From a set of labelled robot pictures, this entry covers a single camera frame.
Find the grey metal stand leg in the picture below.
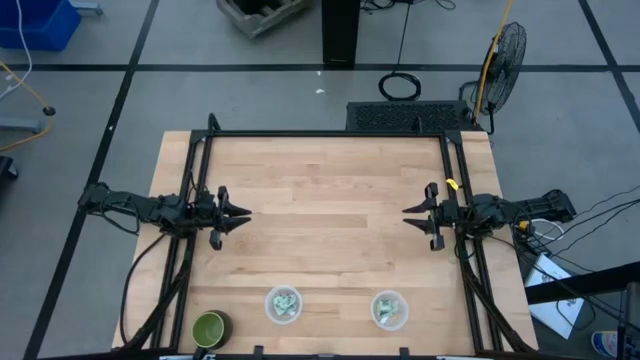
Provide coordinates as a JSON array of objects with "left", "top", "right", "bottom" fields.
[{"left": 0, "top": 117, "right": 44, "bottom": 135}]

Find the white floor cable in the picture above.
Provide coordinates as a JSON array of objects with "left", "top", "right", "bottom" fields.
[{"left": 0, "top": 0, "right": 34, "bottom": 101}]

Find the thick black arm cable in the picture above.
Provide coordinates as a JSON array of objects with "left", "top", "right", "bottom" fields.
[{"left": 119, "top": 232, "right": 169, "bottom": 346}]

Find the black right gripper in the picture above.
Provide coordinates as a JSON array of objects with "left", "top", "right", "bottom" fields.
[{"left": 401, "top": 182, "right": 469, "bottom": 253}]

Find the coiled black cable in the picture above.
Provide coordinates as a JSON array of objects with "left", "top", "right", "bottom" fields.
[{"left": 377, "top": 0, "right": 422, "bottom": 102}]

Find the clear round plastic container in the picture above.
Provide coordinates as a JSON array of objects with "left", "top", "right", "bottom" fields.
[
  {"left": 370, "top": 289, "right": 410, "bottom": 332},
  {"left": 264, "top": 284, "right": 304, "bottom": 326}
]

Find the blue white shoe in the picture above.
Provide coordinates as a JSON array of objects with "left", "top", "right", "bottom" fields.
[{"left": 591, "top": 329, "right": 621, "bottom": 360}]

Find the green ceramic cup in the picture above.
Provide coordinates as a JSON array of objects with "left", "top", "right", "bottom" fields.
[{"left": 191, "top": 309, "right": 234, "bottom": 350}]

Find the grey wooden crate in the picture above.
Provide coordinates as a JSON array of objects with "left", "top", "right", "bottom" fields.
[{"left": 215, "top": 0, "right": 314, "bottom": 40}]

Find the black perforated computer case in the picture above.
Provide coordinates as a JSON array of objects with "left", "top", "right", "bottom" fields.
[{"left": 345, "top": 99, "right": 476, "bottom": 133}]

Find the yellow floor cable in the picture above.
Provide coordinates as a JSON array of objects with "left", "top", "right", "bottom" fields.
[{"left": 0, "top": 60, "right": 55, "bottom": 152}]

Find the blue plastic bin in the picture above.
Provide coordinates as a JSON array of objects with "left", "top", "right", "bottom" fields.
[{"left": 0, "top": 0, "right": 82, "bottom": 53}]

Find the black floor fan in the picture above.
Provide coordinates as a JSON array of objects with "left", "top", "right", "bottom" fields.
[{"left": 459, "top": 21, "right": 529, "bottom": 135}]

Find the black table edge bar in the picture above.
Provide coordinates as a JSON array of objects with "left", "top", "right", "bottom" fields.
[{"left": 524, "top": 262, "right": 640, "bottom": 306}]

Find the thin white cable loop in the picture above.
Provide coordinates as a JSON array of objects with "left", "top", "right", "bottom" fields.
[{"left": 528, "top": 218, "right": 566, "bottom": 242}]

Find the white printed paper sheet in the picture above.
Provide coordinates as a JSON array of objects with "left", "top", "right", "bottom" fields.
[{"left": 524, "top": 253, "right": 585, "bottom": 340}]

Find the black aluminium table frame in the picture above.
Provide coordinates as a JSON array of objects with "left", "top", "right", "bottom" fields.
[{"left": 117, "top": 112, "right": 539, "bottom": 360}]

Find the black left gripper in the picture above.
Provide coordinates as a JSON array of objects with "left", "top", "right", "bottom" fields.
[{"left": 193, "top": 186, "right": 253, "bottom": 252}]

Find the black object at floor edge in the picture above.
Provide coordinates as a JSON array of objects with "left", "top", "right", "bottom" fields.
[{"left": 0, "top": 155, "right": 20, "bottom": 181}]

